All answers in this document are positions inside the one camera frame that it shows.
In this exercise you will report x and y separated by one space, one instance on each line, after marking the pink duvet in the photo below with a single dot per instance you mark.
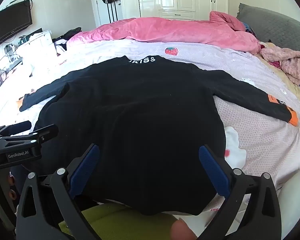
222 30

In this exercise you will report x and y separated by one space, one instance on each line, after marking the grey quilted headboard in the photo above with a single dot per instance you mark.
268 25

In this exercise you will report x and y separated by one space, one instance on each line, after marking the green sleeve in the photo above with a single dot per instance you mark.
115 221

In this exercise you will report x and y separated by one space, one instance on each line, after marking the dark clothes pile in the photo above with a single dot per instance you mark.
69 34

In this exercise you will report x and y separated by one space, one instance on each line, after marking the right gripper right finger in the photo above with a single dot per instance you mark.
262 217

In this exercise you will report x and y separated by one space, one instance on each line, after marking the black long-sleeve sweatshirt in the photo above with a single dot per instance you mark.
149 119

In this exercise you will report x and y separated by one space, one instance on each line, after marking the pink fluffy garment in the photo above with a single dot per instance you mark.
289 61

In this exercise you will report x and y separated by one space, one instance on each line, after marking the right hand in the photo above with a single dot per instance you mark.
181 231

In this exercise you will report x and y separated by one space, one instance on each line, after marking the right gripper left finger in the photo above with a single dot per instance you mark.
65 184

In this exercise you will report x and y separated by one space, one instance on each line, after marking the lilac strawberry print bedsheet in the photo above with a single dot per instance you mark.
272 145

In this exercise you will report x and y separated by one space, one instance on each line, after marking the white drawer cabinet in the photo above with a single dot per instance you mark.
37 46

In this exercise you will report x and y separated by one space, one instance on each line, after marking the black wall television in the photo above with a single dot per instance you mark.
14 19

